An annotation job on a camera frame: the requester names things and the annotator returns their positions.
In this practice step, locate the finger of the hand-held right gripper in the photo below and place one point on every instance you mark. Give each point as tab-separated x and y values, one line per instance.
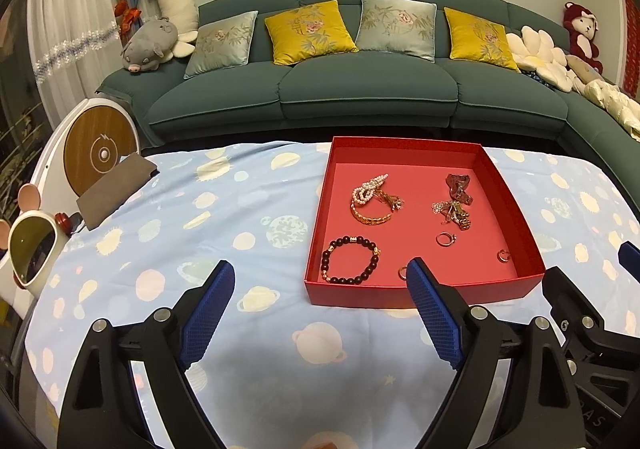
565	294
631	261

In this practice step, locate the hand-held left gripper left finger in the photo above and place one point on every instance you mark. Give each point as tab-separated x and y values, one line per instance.
210	314

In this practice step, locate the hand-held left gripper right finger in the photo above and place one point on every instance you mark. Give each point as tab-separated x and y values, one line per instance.
435	314

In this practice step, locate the red cardboard tray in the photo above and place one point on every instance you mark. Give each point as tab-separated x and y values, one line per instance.
415	229

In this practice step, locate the dark red hair clip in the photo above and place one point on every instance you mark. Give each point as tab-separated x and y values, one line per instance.
457	186

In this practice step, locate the brown cloth pouch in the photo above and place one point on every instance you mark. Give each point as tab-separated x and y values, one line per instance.
115	189

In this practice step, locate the white oval mirror gadget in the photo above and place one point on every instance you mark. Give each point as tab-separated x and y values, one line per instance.
30	249

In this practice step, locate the beige plush cushion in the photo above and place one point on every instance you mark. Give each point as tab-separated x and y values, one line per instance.
585	69

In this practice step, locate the white machine with wooden disc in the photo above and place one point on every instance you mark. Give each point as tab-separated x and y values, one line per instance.
100	149

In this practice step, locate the dark blue patterned cloth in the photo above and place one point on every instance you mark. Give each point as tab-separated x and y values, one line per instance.
537	76

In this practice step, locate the white flower cushion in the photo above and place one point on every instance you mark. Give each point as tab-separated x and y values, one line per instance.
537	54

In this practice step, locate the red monkey plush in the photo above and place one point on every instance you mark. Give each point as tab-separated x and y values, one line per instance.
582	36

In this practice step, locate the green corner sofa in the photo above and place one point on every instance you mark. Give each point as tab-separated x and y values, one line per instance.
365	84

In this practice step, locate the yellow embroidered pillow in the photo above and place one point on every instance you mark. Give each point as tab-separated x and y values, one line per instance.
310	31
477	39

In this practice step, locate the grey-green embroidered pillow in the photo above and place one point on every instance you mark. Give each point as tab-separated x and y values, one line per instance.
397	26
222	44

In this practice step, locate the grey pig plush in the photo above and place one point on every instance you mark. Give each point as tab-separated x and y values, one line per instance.
150	44

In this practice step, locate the red curtain ornament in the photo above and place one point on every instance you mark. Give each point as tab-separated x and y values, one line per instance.
125	16

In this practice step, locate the white sheer curtain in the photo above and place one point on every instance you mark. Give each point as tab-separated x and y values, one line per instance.
75	4

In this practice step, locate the red bordered wall hanging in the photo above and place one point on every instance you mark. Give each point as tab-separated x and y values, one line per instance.
631	44

